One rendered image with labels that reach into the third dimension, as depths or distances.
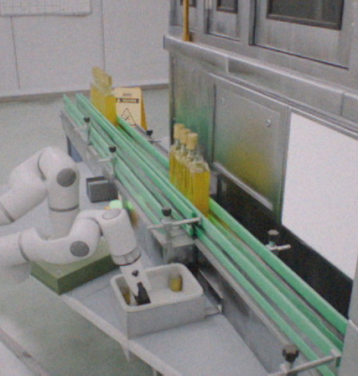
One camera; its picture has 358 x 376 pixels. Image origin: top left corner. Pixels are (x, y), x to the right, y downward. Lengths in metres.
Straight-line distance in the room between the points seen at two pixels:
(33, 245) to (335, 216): 0.73
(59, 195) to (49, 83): 5.92
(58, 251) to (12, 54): 6.14
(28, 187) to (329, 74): 0.87
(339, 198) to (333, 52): 0.34
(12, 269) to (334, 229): 0.83
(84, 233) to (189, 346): 0.40
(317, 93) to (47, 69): 6.32
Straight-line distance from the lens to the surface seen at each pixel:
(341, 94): 1.19
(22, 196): 1.53
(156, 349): 1.36
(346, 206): 1.21
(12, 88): 7.38
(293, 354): 0.98
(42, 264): 1.62
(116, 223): 1.26
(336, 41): 1.26
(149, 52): 7.69
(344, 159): 1.19
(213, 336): 1.41
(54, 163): 1.53
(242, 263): 1.33
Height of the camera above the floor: 1.63
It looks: 23 degrees down
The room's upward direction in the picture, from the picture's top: straight up
